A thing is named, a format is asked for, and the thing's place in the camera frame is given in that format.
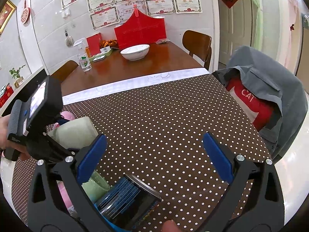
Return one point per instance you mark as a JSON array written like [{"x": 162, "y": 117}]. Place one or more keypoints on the green tray with items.
[{"x": 105, "y": 52}]

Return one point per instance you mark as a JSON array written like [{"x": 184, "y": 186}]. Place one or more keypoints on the red box on table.
[{"x": 94, "y": 43}]

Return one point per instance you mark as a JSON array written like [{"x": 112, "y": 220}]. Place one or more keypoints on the white ceramic bowl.
[{"x": 136, "y": 52}]

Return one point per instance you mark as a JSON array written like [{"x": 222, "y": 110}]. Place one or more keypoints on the red CAT cushion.
[{"x": 258, "y": 111}]

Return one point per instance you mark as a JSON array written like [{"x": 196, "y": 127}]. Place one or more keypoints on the person's right hand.
[{"x": 170, "y": 226}]

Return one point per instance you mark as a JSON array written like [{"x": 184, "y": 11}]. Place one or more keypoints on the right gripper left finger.
[{"x": 46, "y": 207}]

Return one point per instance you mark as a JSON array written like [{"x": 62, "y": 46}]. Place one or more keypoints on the beige green cup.
[{"x": 77, "y": 133}]

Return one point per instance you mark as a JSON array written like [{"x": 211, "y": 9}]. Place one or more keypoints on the red gift bag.
[{"x": 140, "y": 29}]

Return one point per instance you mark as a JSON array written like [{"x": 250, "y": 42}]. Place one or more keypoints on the clear spray bottle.
[{"x": 82, "y": 56}]

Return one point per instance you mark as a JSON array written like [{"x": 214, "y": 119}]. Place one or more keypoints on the right brown wooden chair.
[{"x": 198, "y": 44}]

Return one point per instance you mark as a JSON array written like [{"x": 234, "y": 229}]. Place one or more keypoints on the round red wall ornament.
[{"x": 26, "y": 13}]

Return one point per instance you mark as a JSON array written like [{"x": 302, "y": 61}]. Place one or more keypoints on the small pink cup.
[{"x": 66, "y": 116}]

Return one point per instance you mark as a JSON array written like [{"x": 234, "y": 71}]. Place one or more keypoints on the black blue can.
[{"x": 125, "y": 206}]

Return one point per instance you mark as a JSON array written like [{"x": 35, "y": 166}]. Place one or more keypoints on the grey jacket on chair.
[{"x": 270, "y": 81}]

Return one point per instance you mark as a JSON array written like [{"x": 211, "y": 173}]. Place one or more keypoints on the gold framed red picture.
[{"x": 6, "y": 13}]

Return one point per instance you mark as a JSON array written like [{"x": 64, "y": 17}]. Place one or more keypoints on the hanging brush on wall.
[{"x": 69, "y": 41}]

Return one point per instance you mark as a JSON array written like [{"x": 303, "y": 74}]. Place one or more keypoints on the small green potted plant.
[{"x": 15, "y": 73}]

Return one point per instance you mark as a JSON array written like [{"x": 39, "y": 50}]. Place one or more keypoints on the person's left hand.
[{"x": 5, "y": 143}]

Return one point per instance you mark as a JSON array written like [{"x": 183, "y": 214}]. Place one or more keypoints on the red box on sideboard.
[{"x": 5, "y": 94}]

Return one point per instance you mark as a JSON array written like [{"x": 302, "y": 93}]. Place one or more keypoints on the brown polka dot tablecloth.
[{"x": 156, "y": 133}]

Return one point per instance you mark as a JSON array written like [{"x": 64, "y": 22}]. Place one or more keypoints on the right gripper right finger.
[{"x": 264, "y": 207}]

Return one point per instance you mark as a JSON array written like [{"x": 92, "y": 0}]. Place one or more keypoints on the left brown wooden chair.
[{"x": 63, "y": 72}]

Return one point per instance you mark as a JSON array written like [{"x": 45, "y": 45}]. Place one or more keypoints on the brown wooden chair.
[
  {"x": 63, "y": 72},
  {"x": 198, "y": 44}
]

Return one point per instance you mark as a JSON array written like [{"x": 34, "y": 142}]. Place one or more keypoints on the green door curtain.
[{"x": 258, "y": 38}]

